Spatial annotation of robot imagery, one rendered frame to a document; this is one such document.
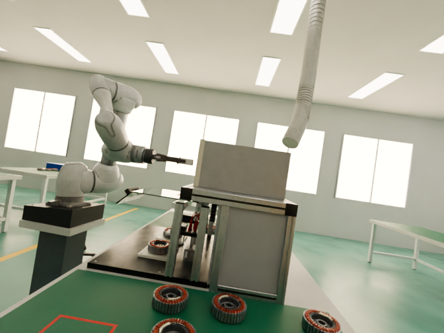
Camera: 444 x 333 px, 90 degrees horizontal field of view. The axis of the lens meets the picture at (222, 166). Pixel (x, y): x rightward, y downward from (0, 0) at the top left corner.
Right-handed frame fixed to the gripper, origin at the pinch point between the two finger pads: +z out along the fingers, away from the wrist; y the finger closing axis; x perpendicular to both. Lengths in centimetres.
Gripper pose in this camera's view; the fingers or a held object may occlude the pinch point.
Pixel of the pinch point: (185, 161)
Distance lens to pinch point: 111.5
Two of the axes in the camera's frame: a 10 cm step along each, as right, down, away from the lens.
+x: 1.5, -9.9, 0.3
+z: 9.9, 1.5, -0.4
